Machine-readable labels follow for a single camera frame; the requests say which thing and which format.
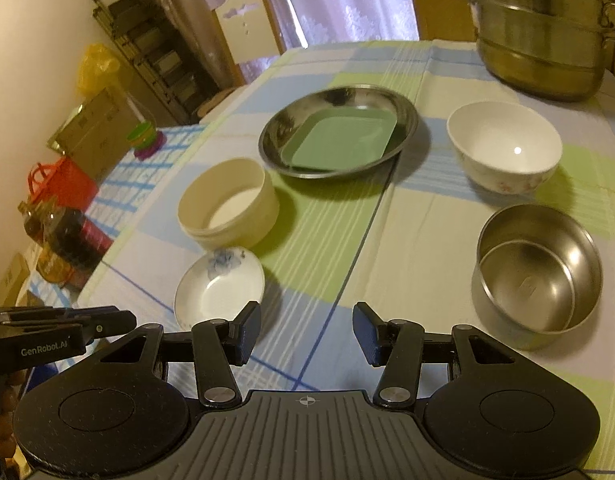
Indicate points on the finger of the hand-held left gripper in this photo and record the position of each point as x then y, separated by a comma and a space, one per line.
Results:
110, 324

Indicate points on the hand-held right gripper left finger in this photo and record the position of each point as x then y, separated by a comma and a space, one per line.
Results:
250, 329

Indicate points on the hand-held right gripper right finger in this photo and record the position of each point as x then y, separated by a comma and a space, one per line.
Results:
365, 332

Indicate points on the cream round plastic container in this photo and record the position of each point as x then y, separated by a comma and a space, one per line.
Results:
227, 210

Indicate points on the stainless steel bowl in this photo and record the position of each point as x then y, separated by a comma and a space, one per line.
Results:
527, 285

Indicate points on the green square plate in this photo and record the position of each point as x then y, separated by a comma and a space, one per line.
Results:
337, 142

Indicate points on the large stainless steel basin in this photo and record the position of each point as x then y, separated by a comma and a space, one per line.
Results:
282, 130

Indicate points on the white floral ceramic bowl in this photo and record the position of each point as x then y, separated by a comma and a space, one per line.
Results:
502, 135

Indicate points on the person's left hand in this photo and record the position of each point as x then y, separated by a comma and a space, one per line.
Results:
0, 430

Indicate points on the dark bottle with red label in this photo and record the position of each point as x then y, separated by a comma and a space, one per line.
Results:
82, 240

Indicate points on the checked pastel tablecloth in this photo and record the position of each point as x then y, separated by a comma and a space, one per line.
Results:
412, 240

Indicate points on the yellow oil bottle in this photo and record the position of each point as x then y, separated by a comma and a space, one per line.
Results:
32, 220

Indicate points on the red plastic basket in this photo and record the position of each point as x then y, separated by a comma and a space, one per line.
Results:
67, 185

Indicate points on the colourful stacked plastic cups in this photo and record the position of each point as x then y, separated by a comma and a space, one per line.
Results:
145, 141

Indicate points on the cardboard box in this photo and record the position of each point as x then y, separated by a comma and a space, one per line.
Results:
92, 130

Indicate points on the yellow plastic bag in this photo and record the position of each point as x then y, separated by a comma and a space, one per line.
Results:
97, 67

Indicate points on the black metal rack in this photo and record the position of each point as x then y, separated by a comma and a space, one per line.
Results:
147, 45

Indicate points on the wooden chair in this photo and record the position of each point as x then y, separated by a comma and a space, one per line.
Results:
247, 35

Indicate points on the brown wooden panel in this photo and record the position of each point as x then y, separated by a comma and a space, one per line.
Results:
430, 10

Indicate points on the lace curtain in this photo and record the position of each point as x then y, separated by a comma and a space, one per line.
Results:
337, 0

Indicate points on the stacked steel steamer pot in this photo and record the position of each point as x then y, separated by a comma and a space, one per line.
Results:
537, 35

